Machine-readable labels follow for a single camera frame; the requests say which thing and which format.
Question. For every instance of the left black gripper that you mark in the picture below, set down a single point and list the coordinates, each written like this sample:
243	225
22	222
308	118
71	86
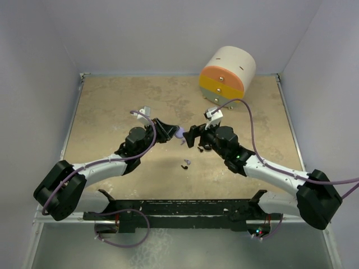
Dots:
169	131

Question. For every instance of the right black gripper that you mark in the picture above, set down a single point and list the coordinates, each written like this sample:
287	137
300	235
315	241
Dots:
190	136

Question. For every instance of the purple earbud charging case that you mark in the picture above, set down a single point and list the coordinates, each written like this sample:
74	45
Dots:
179	133

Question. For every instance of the purple black wireless earbud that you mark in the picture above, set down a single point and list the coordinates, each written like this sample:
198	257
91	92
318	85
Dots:
186	165

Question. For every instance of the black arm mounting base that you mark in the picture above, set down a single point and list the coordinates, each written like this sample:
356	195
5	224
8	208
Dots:
231	214

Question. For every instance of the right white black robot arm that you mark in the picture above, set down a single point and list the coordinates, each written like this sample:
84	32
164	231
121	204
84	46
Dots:
312	196

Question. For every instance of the round cream drawer cabinet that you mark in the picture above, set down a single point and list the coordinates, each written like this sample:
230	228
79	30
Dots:
227	76

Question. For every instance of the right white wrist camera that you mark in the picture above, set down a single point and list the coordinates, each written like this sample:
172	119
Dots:
213	116

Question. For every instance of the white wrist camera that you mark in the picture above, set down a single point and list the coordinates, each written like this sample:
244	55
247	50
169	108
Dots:
213	116
144	116

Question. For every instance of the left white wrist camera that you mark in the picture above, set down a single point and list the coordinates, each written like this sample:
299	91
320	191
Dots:
144	116

